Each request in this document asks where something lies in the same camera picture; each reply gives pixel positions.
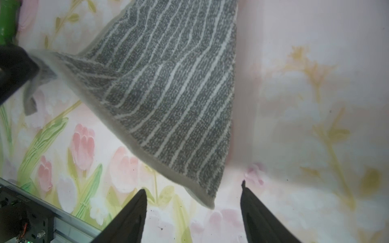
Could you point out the green hose nozzle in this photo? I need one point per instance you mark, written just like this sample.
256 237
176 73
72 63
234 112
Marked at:
9 20

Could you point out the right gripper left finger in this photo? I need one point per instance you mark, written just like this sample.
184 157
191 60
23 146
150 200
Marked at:
128 225

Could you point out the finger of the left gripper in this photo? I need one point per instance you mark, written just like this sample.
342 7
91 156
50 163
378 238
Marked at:
16 69

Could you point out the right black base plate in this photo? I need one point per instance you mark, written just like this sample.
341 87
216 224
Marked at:
24 220

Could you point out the aluminium rail frame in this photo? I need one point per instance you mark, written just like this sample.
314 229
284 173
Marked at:
67 228

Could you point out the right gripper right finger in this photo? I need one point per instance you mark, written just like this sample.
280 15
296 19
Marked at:
261 226

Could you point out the grey striped dishcloth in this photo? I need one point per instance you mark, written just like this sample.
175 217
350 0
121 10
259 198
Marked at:
160 76

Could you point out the floral pink table mat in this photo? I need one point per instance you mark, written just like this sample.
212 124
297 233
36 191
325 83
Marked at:
310 138

